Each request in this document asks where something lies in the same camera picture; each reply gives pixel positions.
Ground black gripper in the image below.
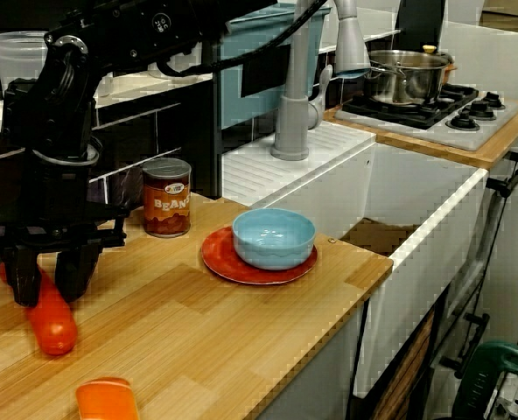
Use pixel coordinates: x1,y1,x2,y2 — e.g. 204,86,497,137
0,151,131,307

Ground red toy sausage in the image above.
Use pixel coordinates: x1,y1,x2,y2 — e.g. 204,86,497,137
0,261,79,356

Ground red plate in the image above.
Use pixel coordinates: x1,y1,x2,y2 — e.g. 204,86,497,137
200,226,319,286

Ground light blue bowl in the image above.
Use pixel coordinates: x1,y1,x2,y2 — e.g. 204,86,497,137
231,207,317,271

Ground salmon sushi toy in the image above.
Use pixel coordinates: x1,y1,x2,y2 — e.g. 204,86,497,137
74,376,141,420

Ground brown beans can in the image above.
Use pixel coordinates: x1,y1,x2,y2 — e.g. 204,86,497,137
141,157,193,239

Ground white canister with logo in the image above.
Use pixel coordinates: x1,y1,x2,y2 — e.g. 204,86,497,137
0,31,50,95

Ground grey gooseneck faucet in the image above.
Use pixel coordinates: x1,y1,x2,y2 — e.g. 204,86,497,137
270,0,373,162

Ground white toy sink unit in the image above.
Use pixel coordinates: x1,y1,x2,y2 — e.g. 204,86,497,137
221,120,490,399

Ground steel cooking pot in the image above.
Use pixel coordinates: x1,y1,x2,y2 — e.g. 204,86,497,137
363,45,457,106

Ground grey toy stove top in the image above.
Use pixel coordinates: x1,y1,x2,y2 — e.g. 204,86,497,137
333,82,518,153

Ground green clamp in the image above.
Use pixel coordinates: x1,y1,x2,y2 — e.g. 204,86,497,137
452,340,518,420

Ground black upright panel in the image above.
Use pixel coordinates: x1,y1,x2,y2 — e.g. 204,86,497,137
394,0,447,54

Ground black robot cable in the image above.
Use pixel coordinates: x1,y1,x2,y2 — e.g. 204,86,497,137
157,0,330,79

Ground black bar handle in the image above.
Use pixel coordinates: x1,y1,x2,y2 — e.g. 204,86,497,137
439,312,491,378
486,150,518,199

